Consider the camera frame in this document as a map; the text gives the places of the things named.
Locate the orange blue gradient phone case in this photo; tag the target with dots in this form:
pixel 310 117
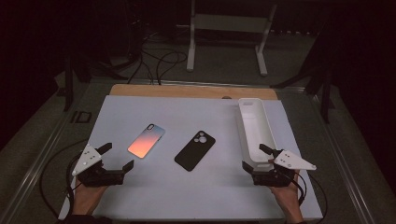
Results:
pixel 146 140

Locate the person's left hand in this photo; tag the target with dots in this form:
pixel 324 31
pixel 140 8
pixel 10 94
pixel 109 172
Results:
pixel 85 199

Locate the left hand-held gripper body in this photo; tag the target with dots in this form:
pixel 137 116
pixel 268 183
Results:
pixel 90 174

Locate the black phone case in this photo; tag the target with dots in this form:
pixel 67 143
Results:
pixel 194 151

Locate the person's right hand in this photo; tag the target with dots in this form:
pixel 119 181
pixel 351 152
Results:
pixel 289 200

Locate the black stand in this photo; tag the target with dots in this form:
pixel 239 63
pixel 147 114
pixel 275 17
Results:
pixel 68 90
pixel 326 102

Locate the white plastic bin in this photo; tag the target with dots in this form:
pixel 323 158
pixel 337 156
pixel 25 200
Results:
pixel 257 130

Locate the white metal stand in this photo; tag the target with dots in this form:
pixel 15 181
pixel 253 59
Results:
pixel 230 23

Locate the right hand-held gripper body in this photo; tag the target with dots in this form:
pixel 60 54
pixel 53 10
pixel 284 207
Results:
pixel 274 178

